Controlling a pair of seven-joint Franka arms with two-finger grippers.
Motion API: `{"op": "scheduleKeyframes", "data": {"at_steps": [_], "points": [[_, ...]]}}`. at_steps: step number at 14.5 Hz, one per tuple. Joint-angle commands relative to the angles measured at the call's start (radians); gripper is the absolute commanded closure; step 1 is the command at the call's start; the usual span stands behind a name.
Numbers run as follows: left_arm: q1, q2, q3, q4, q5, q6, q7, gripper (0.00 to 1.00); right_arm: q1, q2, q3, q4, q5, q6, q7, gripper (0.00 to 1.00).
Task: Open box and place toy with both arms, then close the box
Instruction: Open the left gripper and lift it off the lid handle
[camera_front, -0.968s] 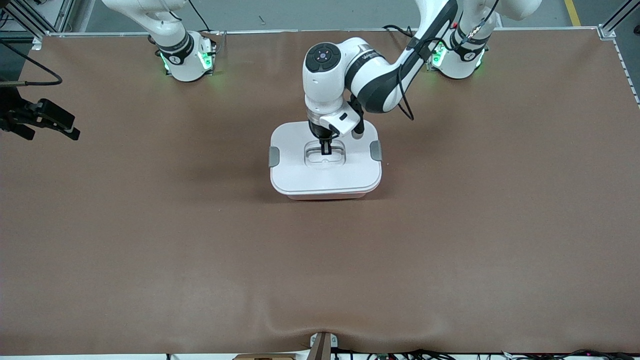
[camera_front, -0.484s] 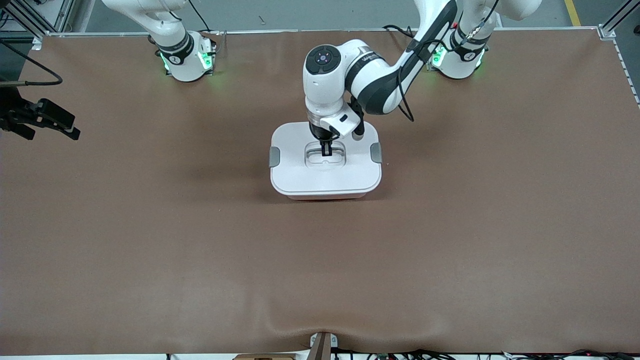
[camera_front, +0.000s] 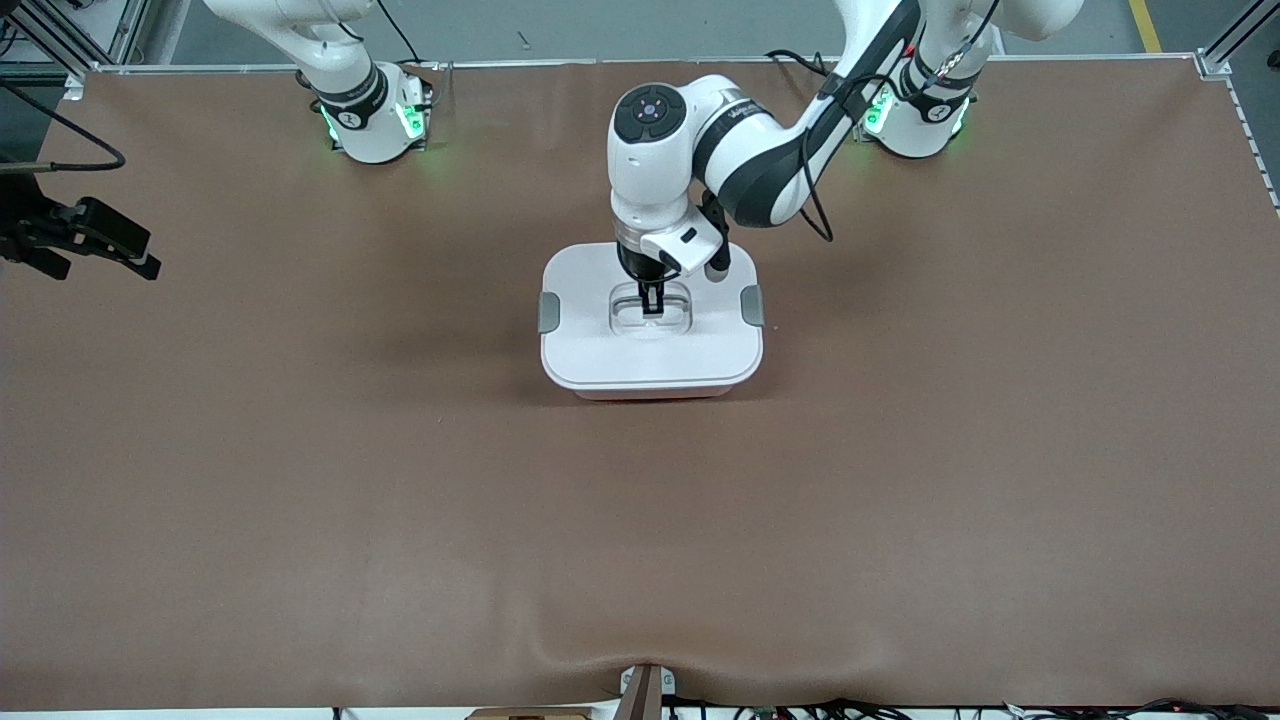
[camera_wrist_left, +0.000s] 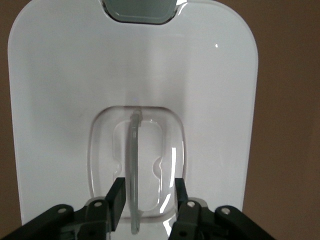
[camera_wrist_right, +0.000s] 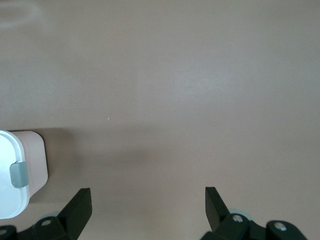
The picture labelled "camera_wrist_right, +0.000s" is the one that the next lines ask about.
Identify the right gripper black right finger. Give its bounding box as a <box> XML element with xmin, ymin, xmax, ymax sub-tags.
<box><xmin>200</xmin><ymin>186</ymin><xmax>267</xmax><ymax>240</ymax></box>

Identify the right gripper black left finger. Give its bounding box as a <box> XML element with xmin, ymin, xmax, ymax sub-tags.
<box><xmin>17</xmin><ymin>188</ymin><xmax>93</xmax><ymax>240</ymax></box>

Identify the white plastic box lid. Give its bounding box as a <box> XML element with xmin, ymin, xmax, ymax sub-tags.
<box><xmin>0</xmin><ymin>129</ymin><xmax>32</xmax><ymax>221</ymax></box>

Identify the pink plastic storage box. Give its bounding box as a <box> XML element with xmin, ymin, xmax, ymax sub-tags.
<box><xmin>9</xmin><ymin>130</ymin><xmax>49</xmax><ymax>201</ymax></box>

